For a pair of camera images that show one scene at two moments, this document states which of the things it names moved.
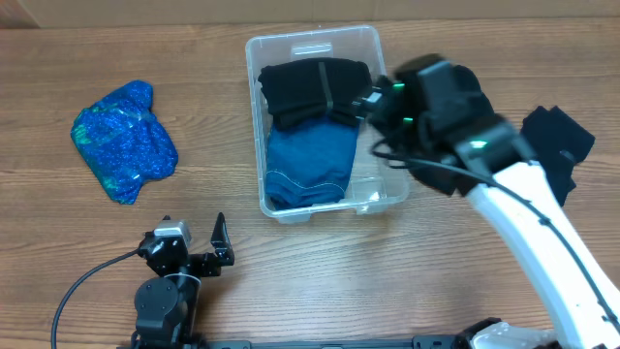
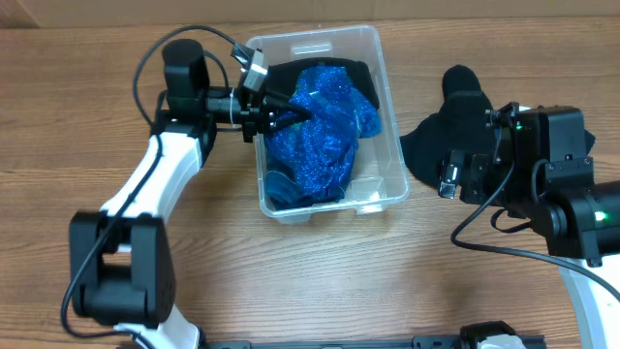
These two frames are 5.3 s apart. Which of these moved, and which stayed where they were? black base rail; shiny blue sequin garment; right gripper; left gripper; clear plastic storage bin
Moved: left gripper; shiny blue sequin garment; right gripper
Stayed: clear plastic storage bin; black base rail
